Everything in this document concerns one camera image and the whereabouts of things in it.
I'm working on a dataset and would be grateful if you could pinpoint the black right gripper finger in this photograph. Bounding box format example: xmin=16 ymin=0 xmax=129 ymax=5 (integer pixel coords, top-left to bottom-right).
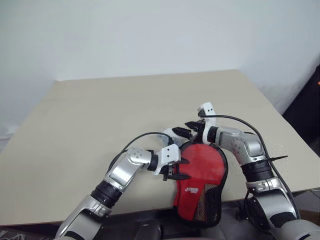
xmin=184 ymin=120 xmax=205 ymax=130
xmin=171 ymin=126 xmax=195 ymax=140

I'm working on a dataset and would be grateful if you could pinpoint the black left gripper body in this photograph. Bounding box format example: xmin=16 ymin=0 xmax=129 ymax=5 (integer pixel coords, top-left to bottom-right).
xmin=161 ymin=161 xmax=183 ymax=181

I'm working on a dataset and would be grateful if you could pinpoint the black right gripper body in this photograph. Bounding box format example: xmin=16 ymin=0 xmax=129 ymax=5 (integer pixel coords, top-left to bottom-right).
xmin=190 ymin=123 xmax=207 ymax=144

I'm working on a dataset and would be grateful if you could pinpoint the red black mesh paddle case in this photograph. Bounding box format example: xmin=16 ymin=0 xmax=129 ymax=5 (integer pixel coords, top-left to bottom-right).
xmin=173 ymin=141 xmax=229 ymax=229

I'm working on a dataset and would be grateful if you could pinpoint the white translucent plastic piece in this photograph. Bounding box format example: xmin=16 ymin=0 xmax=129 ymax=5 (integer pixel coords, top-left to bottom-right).
xmin=157 ymin=127 xmax=182 ymax=146

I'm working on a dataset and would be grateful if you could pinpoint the dark panel with white scribbles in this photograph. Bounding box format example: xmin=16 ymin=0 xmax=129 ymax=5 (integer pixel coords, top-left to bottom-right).
xmin=0 ymin=225 xmax=58 ymax=240

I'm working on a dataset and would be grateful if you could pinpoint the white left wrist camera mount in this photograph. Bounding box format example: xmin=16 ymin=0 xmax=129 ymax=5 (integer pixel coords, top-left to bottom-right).
xmin=152 ymin=143 xmax=182 ymax=176

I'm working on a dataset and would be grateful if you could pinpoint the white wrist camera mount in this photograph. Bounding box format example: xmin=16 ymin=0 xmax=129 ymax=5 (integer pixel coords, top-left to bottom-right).
xmin=196 ymin=101 xmax=219 ymax=146
xmin=152 ymin=143 xmax=182 ymax=176

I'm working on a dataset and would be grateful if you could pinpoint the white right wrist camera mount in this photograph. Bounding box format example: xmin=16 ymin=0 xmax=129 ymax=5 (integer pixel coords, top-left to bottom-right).
xmin=196 ymin=101 xmax=219 ymax=146

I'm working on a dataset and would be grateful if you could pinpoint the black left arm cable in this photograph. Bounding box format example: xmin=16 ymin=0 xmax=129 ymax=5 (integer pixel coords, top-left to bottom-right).
xmin=107 ymin=131 xmax=176 ymax=173

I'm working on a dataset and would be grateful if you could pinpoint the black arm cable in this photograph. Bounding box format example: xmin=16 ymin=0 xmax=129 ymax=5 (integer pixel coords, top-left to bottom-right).
xmin=201 ymin=114 xmax=302 ymax=221
xmin=107 ymin=131 xmax=176 ymax=173

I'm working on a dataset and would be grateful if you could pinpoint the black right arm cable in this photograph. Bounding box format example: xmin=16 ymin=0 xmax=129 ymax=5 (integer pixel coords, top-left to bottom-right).
xmin=201 ymin=114 xmax=302 ymax=221

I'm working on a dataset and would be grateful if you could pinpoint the black cable tie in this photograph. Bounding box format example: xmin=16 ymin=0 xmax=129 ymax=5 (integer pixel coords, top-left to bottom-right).
xmin=264 ymin=154 xmax=289 ymax=163

